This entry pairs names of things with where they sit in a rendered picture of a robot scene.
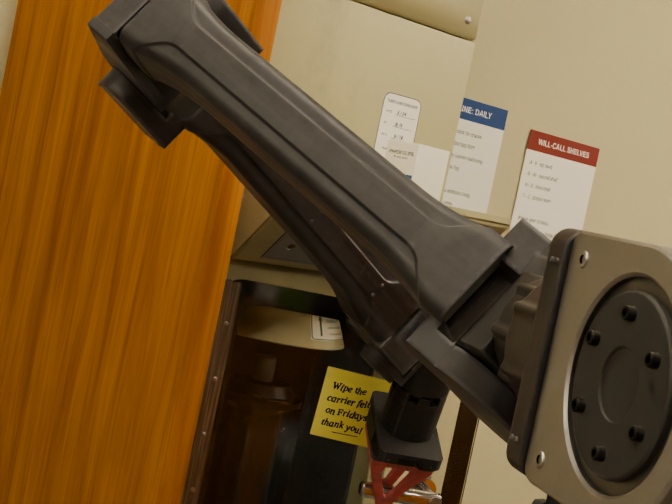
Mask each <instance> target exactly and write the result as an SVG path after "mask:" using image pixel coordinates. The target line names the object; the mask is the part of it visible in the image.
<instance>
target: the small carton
mask: <svg viewBox="0 0 672 504"><path fill-rule="evenodd" d="M449 153H450V152H449V151H446V150H442V149H438V148H434V147H430V146H426V145H422V144H417V143H411V142H405V141H398V140H392V139H389V140H388V145H387V150H386V155H385V158H386V159H387V160H388V161H389V162H390V163H392V164H393V165H394V166H395V167H396V168H398V169H399V170H400V171H401V172H403V173H404V174H405V175H406V176H407V177H409V178H410V179H411V180H412V181H413V182H415V183H416V184H417V185H418V186H420V187H421V188H422V189H423V190H424V191H426V192H427V193H428V194H430V195H431V196H432V197H434V198H435V199H437V200H438V201H440V196H441V191H442V187H443V182H444V177H445V172H446V168H447V163H448V158H449Z"/></svg>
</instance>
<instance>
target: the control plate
mask: <svg viewBox="0 0 672 504"><path fill-rule="evenodd" d="M290 244H295V243H294V242H293V240H292V239H291V238H290V237H289V236H288V235H287V234H286V233H284V234H283V235H282V236H281V237H280V238H279V239H278V240H277V241H276V242H275V243H274V244H273V245H272V246H271V247H270V248H269V249H268V250H267V251H266V252H265V253H264V254H263V255H262V256H261V258H267V259H274V260H281V261H288V262H295V263H302V264H309V265H314V264H313V263H312V262H311V261H310V260H309V258H308V257H307V256H306V255H305V254H304V253H303V252H302V251H301V249H300V248H299V247H298V246H297V245H296V244H295V248H294V249H292V250H287V249H286V247H287V246H288V245H290Z"/></svg>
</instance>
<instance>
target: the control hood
mask: <svg viewBox="0 0 672 504"><path fill-rule="evenodd" d="M445 206H447V205H445ZM447 207H449V208H450V209H452V210H454V211H455V212H457V213H459V214H461V215H462V216H464V217H466V218H468V219H470V220H472V221H474V222H476V223H478V224H480V225H482V226H485V227H490V228H492V229H493V230H495V231H496V232H497V233H498V234H500V235H501V234H502V233H503V232H504V231H506V230H507V229H508V227H509V225H510V222H511V221H509V218H505V217H500V216H495V215H490V214H485V213H481V212H476V211H471V210H466V209H461V208H457V207H452V206H447ZM284 233H285V231H284V230H283V229H282V228H281V227H280V226H279V225H278V224H277V222H276V221H275V220H274V219H273V218H272V217H271V216H270V215H269V213H268V212H267V211H266V210H265V209H264V208H263V207H262V206H261V204H260V203H259V202H258V201H257V200H256V199H255V198H254V197H253V195H252V194H251V193H250V192H249V191H248V190H247V189H246V188H245V187H244V192H243V197H242V202H241V207H240V212H239V217H238V222H237V227H236V232H235V236H234V241H233V246H232V251H231V256H230V258H231V259H237V260H244V261H251V262H258V263H265V264H272V265H279V266H286V267H293V268H300V269H307V270H314V271H319V270H318V269H317V267H316V266H315V265H309V264H302V263H295V262H288V261H281V260H274V259H267V258H261V256H262V255H263V254H264V253H265V252H266V251H267V250H268V249H269V248H270V247H271V246H272V245H273V244H274V243H275V242H276V241H277V240H278V239H279V238H280V237H281V236H282V235H283V234H284Z"/></svg>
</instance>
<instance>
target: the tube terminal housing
mask: <svg viewBox="0 0 672 504"><path fill-rule="evenodd" d="M474 47H475V44H474V43H473V42H470V41H467V40H464V39H461V38H458V37H455V36H452V35H449V34H447V33H444V32H441V31H438V30H435V29H432V28H429V27H426V26H423V25H420V24H417V23H415V22H412V21H409V20H406V19H403V18H400V17H397V16H394V15H391V14H388V13H385V12H383V11H380V10H377V9H374V8H371V7H368V6H365V5H362V4H359V3H356V2H353V1H351V0H282V4H281V9H280V14H279V19H278V24H277V29H276V34H275V39H274V44H273V48H272V53H271V58H270V64H271V65H273V66H274V67H275V68H276V69H278V70H279V71H280V72H281V73H282V74H284V75H285V76H286V77H287V78H288V79H290V80H291V81H292V82H293V83H294V84H296V85H297V86H298V87H299V88H301V89H302V90H303V91H304V92H305V93H307V94H308V95H309V96H310V97H311V98H313V99H314V100H315V101H316V102H318V103H319V104H320V105H321V106H322V107H324V108H325V109H326V110H327V111H328V112H330V113H331V114H332V115H333V116H335V117H336V118H337V119H338V120H339V121H341V122H342V123H343V124H344V125H345V126H347V127H348V128H349V129H350V130H352V131H353V132H354V133H355V134H356V135H358V136H359V137H360V138H361V139H362V140H364V141H365V142H366V143H367V144H369V145H370V146H371V147H372V148H373V149H374V144H375V139H376V134H377V129H378V124H379V120H380V115H381V110H382V105H383V100H384V95H385V91H389V92H393V93H396V94H400V95H403V96H407V97H410V98H414V99H417V100H421V101H423V102H422V107H421V112H420V117H419V121H418V126H417V131H416V136H415V141H414V143H417V144H422V145H426V146H430V147H434V148H438V149H442V150H446V151H449V152H450V153H449V158H448V163H447V168H446V172H445V177H444V182H443V187H442V191H441V196H440V201H439V202H441V203H442V198H443V194H444V189H445V184H446V179H447V175H448V170H449V165H450V160H451V156H452V151H453V146H454V141H455V137H456V132H457V127H458V122H459V118H460V113H461V108H462V103H463V99H464V94H465V89H466V84H467V80H468V75H469V70H470V66H471V61H472V56H473V51H474ZM226 279H232V281H233V280H236V279H246V280H251V281H257V282H262V283H267V284H272V285H278V286H283V287H288V288H293V289H299V290H304V291H309V292H314V293H320V294H325V295H330V296H335V297H336V295H335V293H334V291H333V289H332V288H331V286H330V284H329V283H328V281H327V280H326V278H325V277H324V276H323V275H322V273H321V272H320V271H314V270H307V269H300V268H293V267H286V266H279V265H272V264H265V263H258V262H251V261H244V260H237V259H231V258H230V261H229V266H228V271H227V276H226Z"/></svg>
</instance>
